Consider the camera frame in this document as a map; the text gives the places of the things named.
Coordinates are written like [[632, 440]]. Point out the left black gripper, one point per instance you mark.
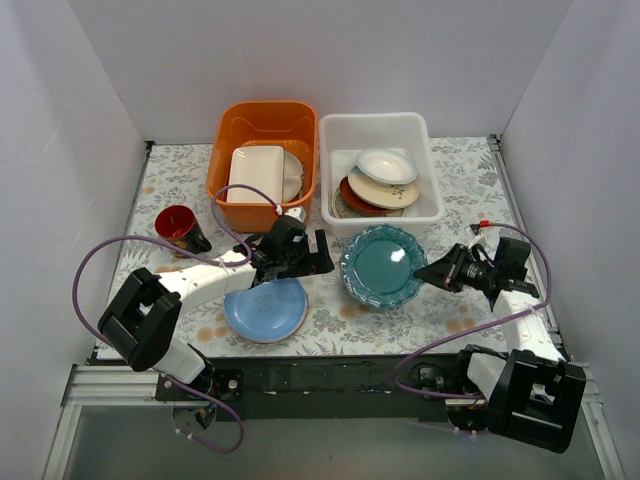
[[304, 255]]

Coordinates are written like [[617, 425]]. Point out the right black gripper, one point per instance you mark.
[[451, 270]]

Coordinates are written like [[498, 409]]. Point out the teal scalloped plate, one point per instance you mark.
[[377, 266]]

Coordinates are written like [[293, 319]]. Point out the blue round plate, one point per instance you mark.
[[268, 313]]

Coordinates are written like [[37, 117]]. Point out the red-brown round plate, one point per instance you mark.
[[350, 197]]

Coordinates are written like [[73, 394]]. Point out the cream green plate with sprig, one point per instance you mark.
[[394, 212]]

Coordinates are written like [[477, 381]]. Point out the blue beige plate with sprig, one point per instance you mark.
[[387, 196]]

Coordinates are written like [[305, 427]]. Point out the white plate with blue rim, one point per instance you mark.
[[386, 166]]

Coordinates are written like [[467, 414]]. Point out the speckled oval plate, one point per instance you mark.
[[341, 209]]

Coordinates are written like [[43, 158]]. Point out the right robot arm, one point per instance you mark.
[[532, 393]]

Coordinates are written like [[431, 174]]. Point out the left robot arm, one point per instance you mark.
[[140, 321]]

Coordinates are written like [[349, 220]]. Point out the white round plate in bin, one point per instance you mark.
[[293, 177]]

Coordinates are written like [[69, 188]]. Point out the white translucent plastic bin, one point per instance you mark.
[[342, 136]]

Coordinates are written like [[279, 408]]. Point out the orange plastic bin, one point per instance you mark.
[[290, 124]]

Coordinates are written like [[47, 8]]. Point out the floral table mat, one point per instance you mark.
[[336, 323]]

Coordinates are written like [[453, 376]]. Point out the cream rectangular plate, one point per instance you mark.
[[261, 167]]

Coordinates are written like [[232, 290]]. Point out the red and black mug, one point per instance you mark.
[[178, 225]]

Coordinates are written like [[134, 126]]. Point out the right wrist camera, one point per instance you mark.
[[475, 234]]

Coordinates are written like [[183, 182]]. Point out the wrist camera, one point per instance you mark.
[[295, 215], [475, 234]]

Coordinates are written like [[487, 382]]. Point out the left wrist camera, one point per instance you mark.
[[295, 215]]

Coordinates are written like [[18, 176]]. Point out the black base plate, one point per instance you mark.
[[337, 387]]

